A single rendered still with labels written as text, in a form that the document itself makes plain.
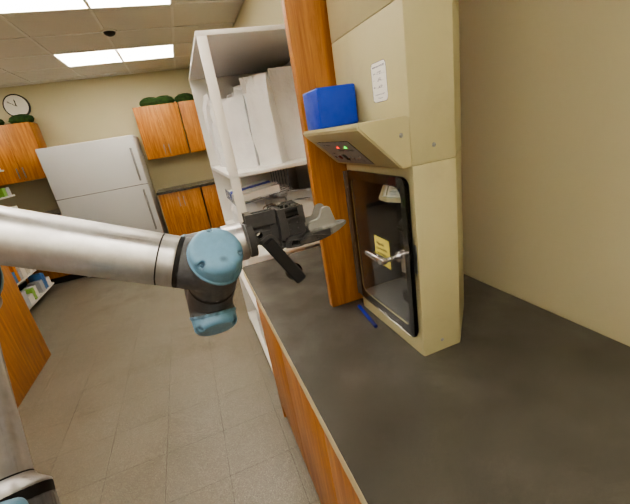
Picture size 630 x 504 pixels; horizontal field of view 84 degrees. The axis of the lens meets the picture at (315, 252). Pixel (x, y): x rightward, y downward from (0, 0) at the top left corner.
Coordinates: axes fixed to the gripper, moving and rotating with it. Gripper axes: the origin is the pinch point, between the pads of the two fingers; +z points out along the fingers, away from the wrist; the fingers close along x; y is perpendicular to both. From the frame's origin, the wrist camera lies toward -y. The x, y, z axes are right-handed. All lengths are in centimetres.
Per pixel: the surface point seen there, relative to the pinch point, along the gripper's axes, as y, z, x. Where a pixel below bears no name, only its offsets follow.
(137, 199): -36, -98, 483
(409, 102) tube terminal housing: 22.1, 15.8, -4.9
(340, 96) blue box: 26.3, 10.8, 14.9
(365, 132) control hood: 18.1, 5.7, -4.9
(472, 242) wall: -26, 59, 24
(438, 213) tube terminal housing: -1.5, 21.5, -5.0
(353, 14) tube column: 42.3, 15.7, 13.4
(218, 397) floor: -131, -45, 132
